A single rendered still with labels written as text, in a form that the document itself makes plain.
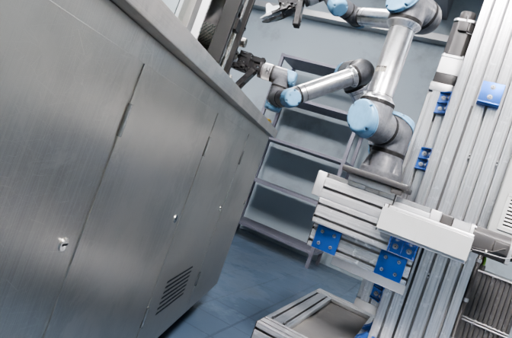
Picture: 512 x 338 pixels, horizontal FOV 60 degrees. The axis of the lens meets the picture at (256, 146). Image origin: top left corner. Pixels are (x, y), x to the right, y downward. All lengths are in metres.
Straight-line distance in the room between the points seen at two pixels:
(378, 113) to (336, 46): 3.33
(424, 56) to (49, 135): 4.24
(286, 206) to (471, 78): 3.06
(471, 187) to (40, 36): 1.50
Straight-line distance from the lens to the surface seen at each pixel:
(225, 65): 1.64
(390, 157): 1.58
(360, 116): 1.49
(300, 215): 4.53
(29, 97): 0.54
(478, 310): 1.83
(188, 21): 0.94
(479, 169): 1.77
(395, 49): 1.57
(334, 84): 1.88
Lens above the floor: 0.73
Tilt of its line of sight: 2 degrees up
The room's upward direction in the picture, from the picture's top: 20 degrees clockwise
